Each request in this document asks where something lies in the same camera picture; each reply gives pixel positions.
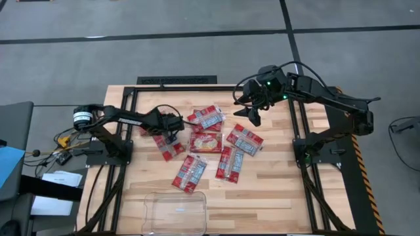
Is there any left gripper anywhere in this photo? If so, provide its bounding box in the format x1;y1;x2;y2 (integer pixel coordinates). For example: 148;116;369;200
148;110;199;136

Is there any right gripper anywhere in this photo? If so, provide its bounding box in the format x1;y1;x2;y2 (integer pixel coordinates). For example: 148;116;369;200
233;77;280;128

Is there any red popcorn bag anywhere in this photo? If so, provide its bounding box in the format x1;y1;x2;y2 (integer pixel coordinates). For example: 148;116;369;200
189;131;224;154
186;104;226;130
171;153;209;195
189;113;224;134
140;127;186;163
226;123;265;157
215;145;245;184

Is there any clear plastic tray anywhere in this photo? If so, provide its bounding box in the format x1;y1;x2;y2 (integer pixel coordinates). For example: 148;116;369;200
141;190;208;236

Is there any black board with hazard stripe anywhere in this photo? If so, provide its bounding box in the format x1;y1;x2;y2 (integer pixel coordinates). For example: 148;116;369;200
320;85;387;236

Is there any yellow power connector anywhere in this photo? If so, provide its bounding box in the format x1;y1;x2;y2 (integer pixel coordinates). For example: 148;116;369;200
56;135;72;149

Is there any small black box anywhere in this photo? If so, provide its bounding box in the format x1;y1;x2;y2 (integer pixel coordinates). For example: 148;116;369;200
54;151;74;166

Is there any white paper sheet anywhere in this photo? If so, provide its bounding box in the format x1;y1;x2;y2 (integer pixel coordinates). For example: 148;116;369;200
41;170;83;188
30;195;75;217

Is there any black bar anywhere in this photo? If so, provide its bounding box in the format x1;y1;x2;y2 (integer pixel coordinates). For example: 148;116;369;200
18;174;84;202

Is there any grey stand leg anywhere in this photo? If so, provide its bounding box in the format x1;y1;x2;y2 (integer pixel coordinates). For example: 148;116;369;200
391;115;420;134

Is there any grey chair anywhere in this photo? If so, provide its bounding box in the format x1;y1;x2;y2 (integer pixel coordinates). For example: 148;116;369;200
0;101;35;236

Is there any blue folder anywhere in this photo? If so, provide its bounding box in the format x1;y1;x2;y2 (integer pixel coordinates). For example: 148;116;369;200
0;146;26;190

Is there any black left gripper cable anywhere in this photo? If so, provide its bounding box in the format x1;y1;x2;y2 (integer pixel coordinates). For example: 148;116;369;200
153;104;183;119

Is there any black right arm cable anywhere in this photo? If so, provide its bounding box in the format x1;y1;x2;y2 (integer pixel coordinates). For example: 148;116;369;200
232;60;335;108

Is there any black cable bundle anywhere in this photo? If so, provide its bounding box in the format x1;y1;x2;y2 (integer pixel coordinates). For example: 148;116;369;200
32;128;95;170

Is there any yellow cable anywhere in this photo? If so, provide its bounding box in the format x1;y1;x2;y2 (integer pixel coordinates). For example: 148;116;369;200
24;140;91;155

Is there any black floor cable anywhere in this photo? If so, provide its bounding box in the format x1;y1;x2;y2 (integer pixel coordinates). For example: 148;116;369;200
388;116;420;164

